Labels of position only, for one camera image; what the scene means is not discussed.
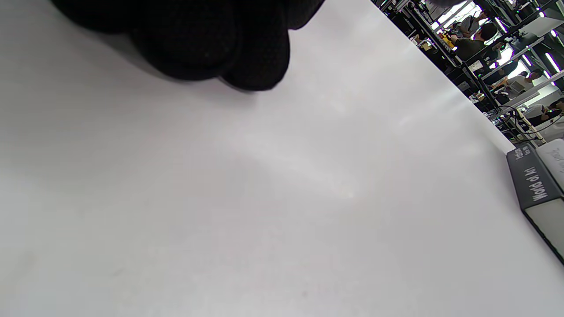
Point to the photo cover book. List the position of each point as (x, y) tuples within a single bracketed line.
[(553, 160)]

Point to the person's left hand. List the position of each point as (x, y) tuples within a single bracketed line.
[(198, 35)]

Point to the black hardcover book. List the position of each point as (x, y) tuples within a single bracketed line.
[(533, 180)]

